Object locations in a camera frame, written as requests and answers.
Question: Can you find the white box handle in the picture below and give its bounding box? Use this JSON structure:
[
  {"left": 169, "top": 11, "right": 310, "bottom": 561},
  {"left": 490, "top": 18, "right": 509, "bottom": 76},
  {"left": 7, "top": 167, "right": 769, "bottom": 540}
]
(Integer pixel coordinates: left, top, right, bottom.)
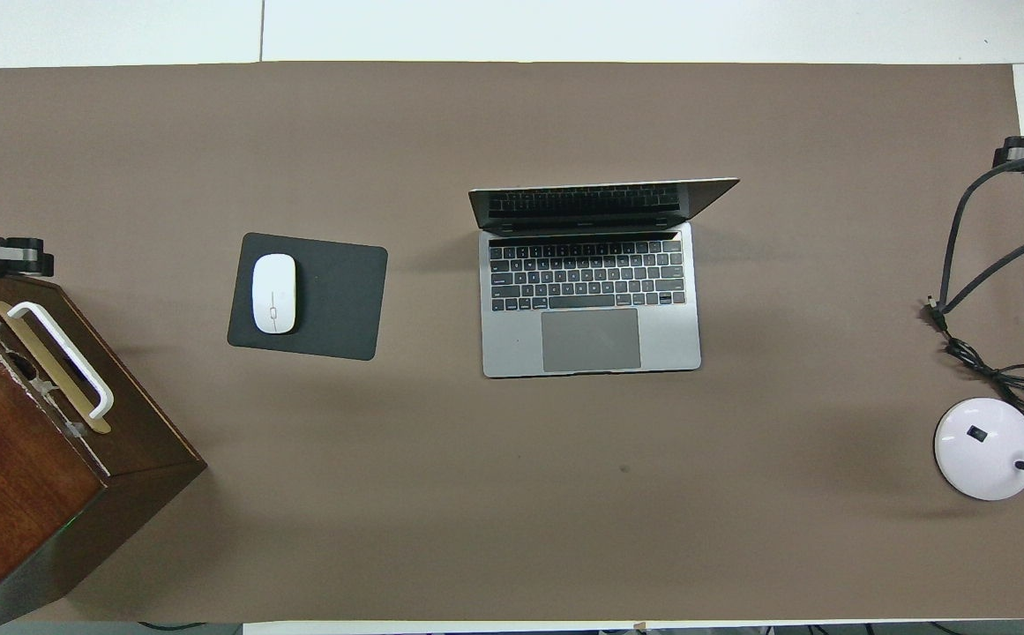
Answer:
[{"left": 7, "top": 302, "right": 115, "bottom": 420}]

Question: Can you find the white computer mouse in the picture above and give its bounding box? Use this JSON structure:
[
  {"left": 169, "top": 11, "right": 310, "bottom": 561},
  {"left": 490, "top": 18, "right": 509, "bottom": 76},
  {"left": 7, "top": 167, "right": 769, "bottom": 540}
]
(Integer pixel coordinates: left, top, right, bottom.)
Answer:
[{"left": 251, "top": 254, "right": 298, "bottom": 335}]

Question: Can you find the white desk lamp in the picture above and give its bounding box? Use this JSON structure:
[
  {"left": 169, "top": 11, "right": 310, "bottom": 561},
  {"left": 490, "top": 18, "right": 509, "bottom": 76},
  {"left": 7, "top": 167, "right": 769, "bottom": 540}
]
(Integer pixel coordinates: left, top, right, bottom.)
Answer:
[{"left": 933, "top": 340, "right": 1024, "bottom": 502}]

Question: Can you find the brass handle plate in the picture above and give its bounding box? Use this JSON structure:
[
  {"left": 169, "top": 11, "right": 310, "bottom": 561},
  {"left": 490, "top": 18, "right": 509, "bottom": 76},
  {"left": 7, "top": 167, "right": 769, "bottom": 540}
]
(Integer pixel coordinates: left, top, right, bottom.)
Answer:
[{"left": 0, "top": 300, "right": 112, "bottom": 435}]

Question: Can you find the brown table mat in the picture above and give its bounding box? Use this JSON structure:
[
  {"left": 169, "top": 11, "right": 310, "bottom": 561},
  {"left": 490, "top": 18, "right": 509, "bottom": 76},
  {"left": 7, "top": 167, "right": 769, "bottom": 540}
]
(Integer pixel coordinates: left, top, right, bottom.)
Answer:
[{"left": 0, "top": 62, "right": 1024, "bottom": 623}]

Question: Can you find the black mouse pad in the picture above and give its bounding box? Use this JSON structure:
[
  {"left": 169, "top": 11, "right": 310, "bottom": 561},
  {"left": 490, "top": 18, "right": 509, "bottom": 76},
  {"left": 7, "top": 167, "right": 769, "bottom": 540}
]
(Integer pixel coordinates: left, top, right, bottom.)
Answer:
[{"left": 228, "top": 233, "right": 389, "bottom": 361}]

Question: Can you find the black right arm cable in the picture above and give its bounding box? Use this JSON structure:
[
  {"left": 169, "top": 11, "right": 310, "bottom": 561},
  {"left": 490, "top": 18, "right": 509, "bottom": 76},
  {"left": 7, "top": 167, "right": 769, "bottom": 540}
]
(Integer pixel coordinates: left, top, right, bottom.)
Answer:
[{"left": 935, "top": 150, "right": 1024, "bottom": 318}]

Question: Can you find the grey laptop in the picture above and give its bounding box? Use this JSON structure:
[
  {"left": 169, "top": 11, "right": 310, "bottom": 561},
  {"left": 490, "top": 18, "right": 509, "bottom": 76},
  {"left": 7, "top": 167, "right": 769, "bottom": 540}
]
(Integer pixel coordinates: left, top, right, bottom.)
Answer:
[{"left": 467, "top": 178, "right": 740, "bottom": 378}]

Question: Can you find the brown wooden box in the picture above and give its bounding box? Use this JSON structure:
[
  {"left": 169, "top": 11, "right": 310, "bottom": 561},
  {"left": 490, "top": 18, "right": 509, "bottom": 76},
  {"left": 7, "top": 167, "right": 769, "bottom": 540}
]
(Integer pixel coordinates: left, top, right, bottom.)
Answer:
[{"left": 0, "top": 273, "right": 207, "bottom": 634}]

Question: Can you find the black lamp power cable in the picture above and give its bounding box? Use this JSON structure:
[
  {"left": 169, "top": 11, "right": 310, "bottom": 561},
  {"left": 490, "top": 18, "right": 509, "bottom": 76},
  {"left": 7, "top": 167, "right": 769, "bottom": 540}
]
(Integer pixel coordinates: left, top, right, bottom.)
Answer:
[{"left": 922, "top": 298, "right": 1024, "bottom": 417}]

